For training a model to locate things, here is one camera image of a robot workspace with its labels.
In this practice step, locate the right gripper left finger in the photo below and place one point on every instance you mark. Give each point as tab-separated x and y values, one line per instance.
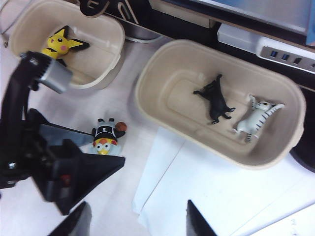
78	221

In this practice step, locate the yellow Pichu doll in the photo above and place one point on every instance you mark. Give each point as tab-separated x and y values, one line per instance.
59	44

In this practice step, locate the blank white paper sheet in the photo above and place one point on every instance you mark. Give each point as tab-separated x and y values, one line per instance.
162	167

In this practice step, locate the black round disc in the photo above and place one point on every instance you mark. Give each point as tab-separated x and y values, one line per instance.
305	157

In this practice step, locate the cream cardboard box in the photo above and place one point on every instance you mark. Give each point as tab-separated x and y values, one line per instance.
182	12

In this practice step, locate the silver USB hub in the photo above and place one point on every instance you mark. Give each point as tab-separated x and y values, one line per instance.
283	52

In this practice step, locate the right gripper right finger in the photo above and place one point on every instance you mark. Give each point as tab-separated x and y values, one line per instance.
197	223

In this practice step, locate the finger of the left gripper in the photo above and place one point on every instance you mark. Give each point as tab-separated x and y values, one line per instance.
66	136
91	169

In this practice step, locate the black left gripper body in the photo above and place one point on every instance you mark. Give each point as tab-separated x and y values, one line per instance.
27	152

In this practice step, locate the handwritten white paper sheet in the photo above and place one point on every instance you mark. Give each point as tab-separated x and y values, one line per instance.
246	201

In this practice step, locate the duck doll with basketball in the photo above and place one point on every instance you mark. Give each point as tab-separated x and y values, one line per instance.
105	137

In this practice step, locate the black wooden desk shelf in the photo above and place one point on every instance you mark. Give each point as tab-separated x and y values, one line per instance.
147	17

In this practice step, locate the black cat doll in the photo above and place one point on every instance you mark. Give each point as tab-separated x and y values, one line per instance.
217	103

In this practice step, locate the white striped cat doll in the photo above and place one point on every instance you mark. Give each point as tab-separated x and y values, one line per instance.
256	118

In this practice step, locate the beige pulp paper box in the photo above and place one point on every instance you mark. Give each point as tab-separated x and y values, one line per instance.
177	103
98	49

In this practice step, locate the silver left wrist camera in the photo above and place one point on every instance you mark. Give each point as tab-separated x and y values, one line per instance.
54	73

